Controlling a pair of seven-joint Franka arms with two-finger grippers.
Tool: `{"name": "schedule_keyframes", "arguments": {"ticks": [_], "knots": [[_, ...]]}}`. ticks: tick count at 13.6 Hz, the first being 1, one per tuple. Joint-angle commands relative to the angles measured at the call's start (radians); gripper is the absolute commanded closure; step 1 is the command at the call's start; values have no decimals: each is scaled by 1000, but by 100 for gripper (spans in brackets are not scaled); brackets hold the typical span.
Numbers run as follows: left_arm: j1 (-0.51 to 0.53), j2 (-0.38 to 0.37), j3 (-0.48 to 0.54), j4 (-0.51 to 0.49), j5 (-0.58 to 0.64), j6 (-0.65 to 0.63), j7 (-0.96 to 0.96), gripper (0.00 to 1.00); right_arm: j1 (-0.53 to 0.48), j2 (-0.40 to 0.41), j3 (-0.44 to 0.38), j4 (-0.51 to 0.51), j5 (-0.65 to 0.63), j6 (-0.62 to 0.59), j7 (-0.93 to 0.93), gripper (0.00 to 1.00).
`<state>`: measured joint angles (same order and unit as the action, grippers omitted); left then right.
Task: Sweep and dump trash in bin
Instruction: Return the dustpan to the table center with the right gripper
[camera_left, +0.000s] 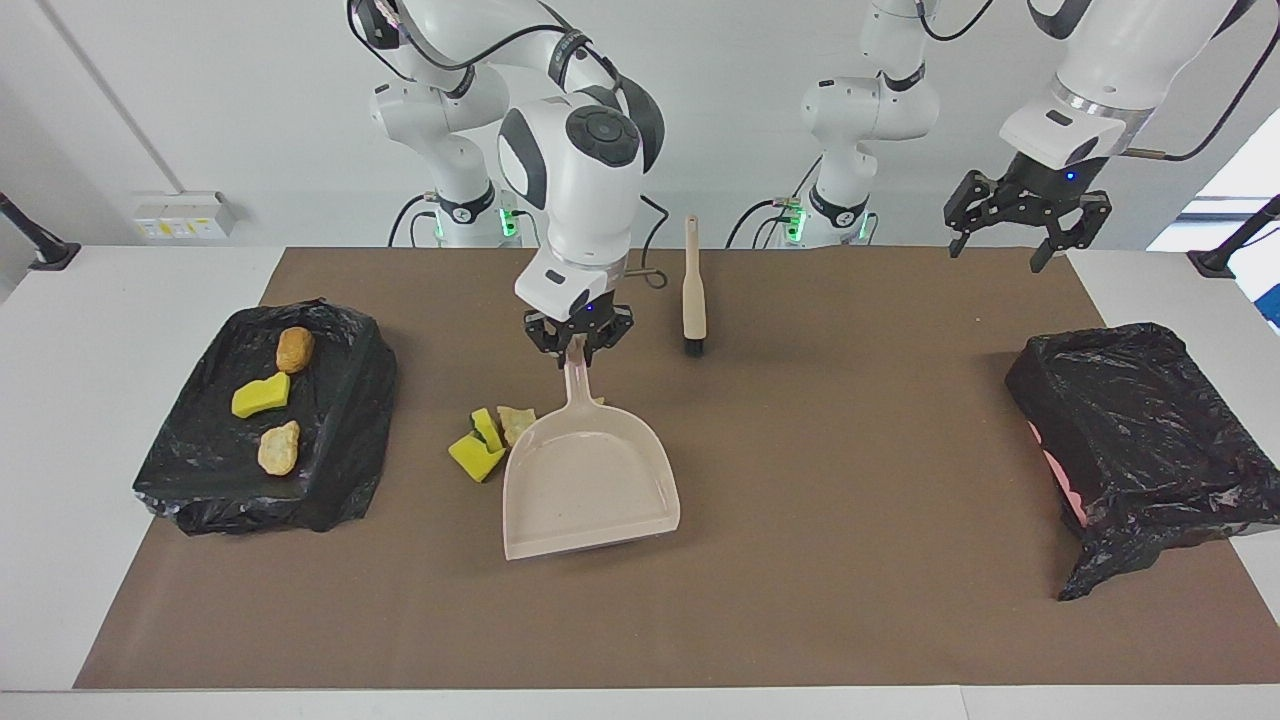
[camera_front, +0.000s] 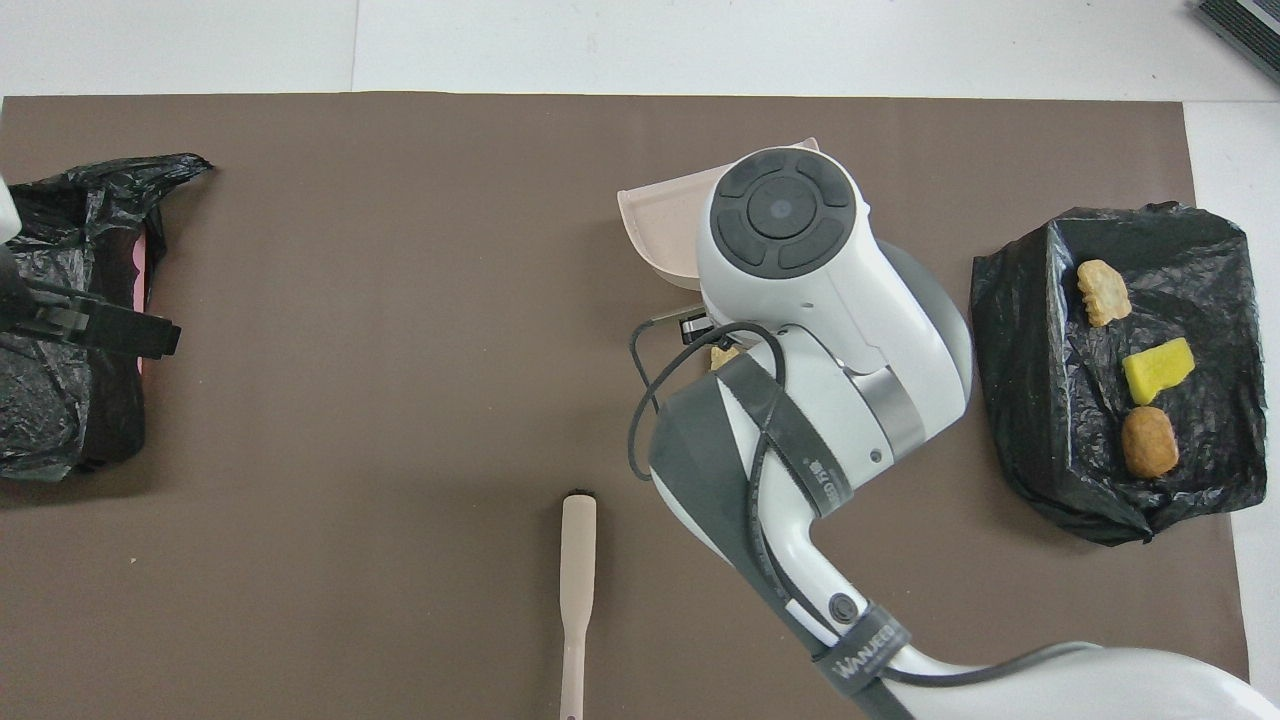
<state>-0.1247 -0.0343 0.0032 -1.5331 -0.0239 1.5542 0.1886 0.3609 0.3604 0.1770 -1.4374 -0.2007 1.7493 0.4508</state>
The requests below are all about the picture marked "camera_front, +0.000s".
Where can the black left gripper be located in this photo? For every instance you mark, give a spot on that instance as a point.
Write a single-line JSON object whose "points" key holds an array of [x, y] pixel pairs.
{"points": [[50, 312]]}

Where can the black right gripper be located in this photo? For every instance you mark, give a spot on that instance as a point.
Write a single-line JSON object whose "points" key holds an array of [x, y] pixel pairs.
{"points": [[697, 330]]}

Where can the beige sponge chunk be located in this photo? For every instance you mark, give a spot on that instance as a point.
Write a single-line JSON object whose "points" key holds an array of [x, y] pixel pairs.
{"points": [[724, 356], [1103, 292]]}

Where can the beige plastic dustpan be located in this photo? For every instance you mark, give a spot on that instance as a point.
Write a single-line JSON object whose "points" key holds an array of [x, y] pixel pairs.
{"points": [[660, 225]]}

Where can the beige hand brush black bristles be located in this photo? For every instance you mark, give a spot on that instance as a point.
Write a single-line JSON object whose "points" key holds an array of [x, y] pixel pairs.
{"points": [[578, 560]]}

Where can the yellow sponge piece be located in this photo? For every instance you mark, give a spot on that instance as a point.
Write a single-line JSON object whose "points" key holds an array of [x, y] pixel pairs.
{"points": [[1158, 370]]}

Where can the brown sponge lump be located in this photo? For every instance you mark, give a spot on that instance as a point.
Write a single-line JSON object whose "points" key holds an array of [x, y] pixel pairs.
{"points": [[1149, 441]]}

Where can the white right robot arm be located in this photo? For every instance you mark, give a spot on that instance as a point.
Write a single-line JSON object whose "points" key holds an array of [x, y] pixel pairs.
{"points": [[820, 330]]}

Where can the pink bin black bag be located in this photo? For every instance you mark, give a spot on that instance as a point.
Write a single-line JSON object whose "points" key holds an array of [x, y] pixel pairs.
{"points": [[60, 420]]}

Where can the flat bin black bag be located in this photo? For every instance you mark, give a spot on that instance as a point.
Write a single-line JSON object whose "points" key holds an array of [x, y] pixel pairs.
{"points": [[1030, 420]]}

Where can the brown table mat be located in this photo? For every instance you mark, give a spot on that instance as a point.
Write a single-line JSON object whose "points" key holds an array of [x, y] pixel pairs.
{"points": [[350, 450]]}

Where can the grey ribbed device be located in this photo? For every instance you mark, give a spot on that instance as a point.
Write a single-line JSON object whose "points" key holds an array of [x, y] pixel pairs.
{"points": [[1245, 25]]}

